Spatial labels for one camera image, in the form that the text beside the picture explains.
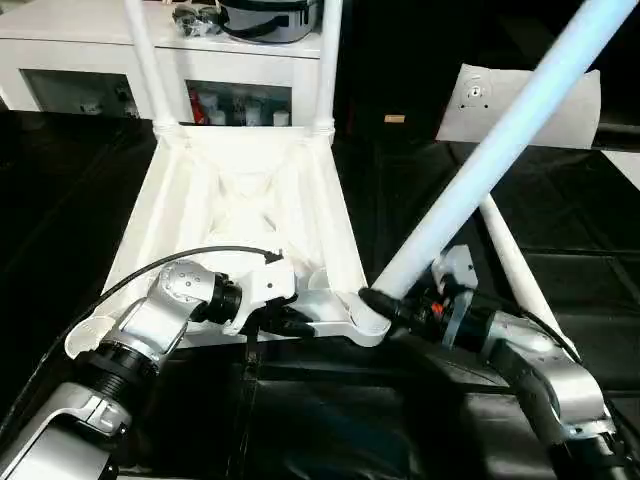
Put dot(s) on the white plastic table top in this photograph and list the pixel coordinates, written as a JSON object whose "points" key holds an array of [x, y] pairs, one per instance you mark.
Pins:
{"points": [[175, 200]]}

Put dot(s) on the white plastic table leg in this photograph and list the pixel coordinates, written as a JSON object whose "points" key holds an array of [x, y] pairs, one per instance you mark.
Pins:
{"points": [[327, 65], [500, 140], [520, 265], [150, 65]]}

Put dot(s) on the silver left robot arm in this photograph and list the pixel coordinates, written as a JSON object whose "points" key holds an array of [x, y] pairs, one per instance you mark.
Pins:
{"points": [[150, 320]]}

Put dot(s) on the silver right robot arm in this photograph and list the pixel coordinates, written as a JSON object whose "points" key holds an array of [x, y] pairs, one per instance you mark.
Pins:
{"points": [[550, 360]]}

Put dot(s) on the small tan label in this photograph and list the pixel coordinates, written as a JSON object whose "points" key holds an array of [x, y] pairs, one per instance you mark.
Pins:
{"points": [[394, 118]]}

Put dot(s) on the black table mat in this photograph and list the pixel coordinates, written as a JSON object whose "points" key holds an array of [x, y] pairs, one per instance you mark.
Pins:
{"points": [[75, 200]]}

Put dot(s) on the black cabinet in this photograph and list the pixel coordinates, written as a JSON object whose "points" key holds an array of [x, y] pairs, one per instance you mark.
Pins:
{"points": [[390, 60]]}

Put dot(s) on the white flat board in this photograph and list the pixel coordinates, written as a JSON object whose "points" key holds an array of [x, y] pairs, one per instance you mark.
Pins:
{"points": [[625, 167]]}

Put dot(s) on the grey round appliance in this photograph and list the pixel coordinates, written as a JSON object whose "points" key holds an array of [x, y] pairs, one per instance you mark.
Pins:
{"points": [[270, 20]]}

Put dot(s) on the black clutter pile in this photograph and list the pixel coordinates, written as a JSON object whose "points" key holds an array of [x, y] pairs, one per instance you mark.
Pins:
{"points": [[195, 20]]}

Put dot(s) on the white cabinet with glass doors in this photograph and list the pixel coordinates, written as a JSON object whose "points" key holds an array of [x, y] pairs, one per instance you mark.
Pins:
{"points": [[75, 55]]}

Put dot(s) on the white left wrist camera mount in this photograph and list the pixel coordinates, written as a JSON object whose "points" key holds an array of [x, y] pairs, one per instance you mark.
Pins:
{"points": [[270, 285]]}

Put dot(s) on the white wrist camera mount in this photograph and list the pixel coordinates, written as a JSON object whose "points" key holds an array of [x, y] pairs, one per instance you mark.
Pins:
{"points": [[457, 265], [270, 285]]}

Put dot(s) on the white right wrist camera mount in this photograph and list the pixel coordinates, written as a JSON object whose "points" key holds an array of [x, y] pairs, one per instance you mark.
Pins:
{"points": [[457, 265]]}

